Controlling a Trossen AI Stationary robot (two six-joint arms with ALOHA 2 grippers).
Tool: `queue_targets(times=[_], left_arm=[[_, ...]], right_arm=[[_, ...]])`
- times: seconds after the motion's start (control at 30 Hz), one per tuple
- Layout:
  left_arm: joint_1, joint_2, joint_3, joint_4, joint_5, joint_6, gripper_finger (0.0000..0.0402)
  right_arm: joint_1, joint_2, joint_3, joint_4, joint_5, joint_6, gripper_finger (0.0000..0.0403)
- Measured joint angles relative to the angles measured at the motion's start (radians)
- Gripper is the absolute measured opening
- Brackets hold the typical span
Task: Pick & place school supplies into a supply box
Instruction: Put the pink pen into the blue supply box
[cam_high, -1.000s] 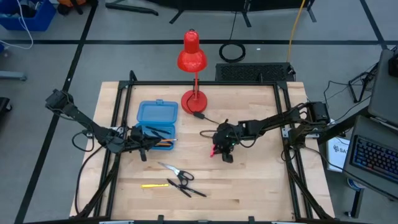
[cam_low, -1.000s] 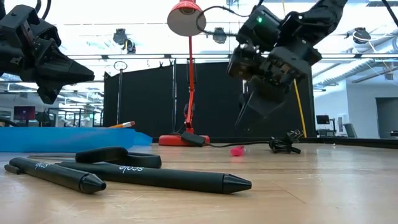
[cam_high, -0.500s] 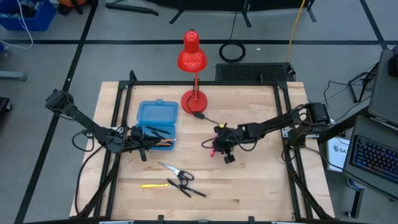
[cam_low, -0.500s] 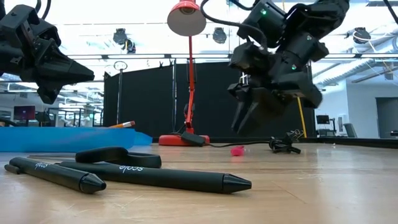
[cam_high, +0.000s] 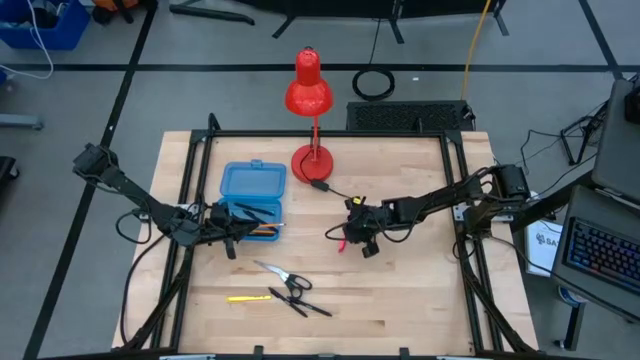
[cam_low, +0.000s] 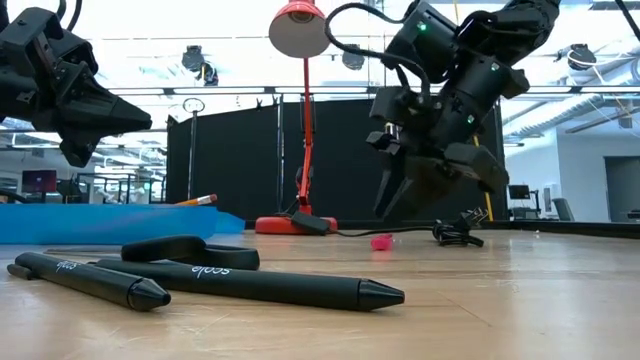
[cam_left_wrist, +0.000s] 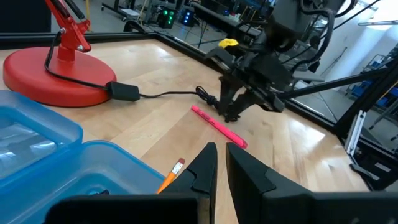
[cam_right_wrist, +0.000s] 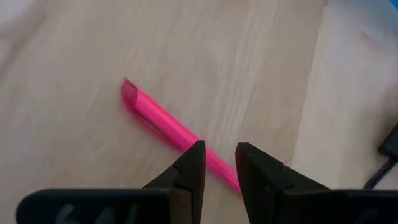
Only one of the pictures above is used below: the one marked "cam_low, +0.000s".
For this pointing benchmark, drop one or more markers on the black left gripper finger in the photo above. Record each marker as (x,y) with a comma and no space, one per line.
(105,117)

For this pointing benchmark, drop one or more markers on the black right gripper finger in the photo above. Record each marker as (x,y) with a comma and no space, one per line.
(422,187)
(386,185)

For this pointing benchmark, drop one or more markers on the pink highlighter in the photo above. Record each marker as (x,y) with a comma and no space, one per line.
(382,242)

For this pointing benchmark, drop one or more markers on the orange pencil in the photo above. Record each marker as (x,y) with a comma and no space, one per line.
(197,200)

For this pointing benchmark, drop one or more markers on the black pen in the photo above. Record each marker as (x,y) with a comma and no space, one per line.
(90,281)
(275,287)

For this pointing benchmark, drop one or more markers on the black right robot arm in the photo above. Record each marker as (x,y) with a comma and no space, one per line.
(430,40)

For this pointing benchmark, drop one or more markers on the blue plastic supply box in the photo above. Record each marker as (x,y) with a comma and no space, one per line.
(100,225)

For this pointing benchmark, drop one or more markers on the small black monitor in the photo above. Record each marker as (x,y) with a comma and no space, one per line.
(519,192)

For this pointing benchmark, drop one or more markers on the monitor with red screen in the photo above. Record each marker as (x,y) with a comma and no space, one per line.
(39,181)

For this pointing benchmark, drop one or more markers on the red desk lamp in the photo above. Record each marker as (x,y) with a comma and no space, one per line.
(306,125)

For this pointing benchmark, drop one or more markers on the black ceiling fixture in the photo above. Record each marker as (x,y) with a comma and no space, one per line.
(197,62)
(353,59)
(581,56)

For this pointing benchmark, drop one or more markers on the grey office chair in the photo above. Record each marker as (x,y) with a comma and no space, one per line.
(564,210)

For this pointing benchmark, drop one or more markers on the grey door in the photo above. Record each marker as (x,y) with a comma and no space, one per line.
(622,190)

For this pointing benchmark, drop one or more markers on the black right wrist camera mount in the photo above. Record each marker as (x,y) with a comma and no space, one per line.
(395,107)

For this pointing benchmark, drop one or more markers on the black metal table frame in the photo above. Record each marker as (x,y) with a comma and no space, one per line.
(550,229)

